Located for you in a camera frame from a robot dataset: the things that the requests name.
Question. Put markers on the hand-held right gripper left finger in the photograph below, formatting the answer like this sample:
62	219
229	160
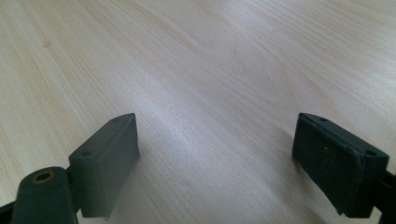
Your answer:
102	168

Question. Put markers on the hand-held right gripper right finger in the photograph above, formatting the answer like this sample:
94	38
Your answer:
334	168

